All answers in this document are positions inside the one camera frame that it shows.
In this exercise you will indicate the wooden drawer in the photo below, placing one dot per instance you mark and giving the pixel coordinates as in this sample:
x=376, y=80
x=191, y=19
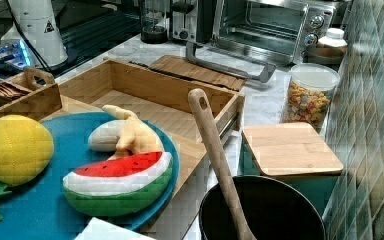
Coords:
x=158, y=98

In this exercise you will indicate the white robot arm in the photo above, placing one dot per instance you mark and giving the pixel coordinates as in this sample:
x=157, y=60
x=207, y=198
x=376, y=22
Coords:
x=34, y=27

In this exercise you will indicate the wooden drawer cabinet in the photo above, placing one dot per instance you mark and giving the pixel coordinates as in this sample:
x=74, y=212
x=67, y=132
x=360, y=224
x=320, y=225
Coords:
x=172, y=214

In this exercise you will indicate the wooden spoon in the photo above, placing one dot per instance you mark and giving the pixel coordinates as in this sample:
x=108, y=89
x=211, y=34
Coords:
x=202, y=112

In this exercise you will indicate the wooden cutting board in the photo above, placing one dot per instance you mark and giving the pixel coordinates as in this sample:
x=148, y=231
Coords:
x=179, y=66

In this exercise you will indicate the plush peeled banana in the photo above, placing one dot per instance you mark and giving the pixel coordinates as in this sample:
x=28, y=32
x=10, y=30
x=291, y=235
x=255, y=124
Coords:
x=126, y=135

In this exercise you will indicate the black slot toaster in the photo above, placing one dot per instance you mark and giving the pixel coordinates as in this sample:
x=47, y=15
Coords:
x=192, y=20

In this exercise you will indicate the plush watermelon slice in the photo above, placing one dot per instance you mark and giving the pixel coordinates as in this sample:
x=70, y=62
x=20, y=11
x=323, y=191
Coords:
x=120, y=186

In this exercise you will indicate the teal box with wooden lid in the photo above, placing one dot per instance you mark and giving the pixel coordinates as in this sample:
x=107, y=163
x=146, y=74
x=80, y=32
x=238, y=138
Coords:
x=293, y=153

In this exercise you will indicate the black blender jar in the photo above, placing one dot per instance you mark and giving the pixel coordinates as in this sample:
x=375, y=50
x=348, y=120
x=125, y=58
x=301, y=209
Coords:
x=153, y=14

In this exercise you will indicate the black utensil pot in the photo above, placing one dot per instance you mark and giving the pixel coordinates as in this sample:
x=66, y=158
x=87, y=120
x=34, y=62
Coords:
x=273, y=210

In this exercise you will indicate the clear cereal container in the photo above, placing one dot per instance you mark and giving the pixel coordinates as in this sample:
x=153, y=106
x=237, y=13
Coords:
x=309, y=94

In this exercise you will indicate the stainless toaster oven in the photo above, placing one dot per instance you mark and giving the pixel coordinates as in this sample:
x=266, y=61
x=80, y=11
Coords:
x=271, y=33

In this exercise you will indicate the dark round canister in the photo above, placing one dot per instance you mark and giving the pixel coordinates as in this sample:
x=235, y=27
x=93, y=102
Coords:
x=322, y=55

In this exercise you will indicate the white paper corner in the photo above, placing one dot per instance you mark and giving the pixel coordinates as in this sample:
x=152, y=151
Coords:
x=98, y=229

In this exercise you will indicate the wooden tea box organizer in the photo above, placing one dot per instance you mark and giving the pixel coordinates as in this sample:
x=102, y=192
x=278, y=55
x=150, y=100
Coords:
x=32, y=93

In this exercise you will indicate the white capped bottle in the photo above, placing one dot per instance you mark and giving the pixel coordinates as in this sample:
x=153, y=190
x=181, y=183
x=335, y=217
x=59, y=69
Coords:
x=334, y=37

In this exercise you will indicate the plush yellow lemon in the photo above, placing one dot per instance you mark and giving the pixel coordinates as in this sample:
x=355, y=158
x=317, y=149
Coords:
x=26, y=148

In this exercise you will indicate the blue round plate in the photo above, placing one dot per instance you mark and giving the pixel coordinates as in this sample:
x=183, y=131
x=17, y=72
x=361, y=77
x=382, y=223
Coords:
x=28, y=214

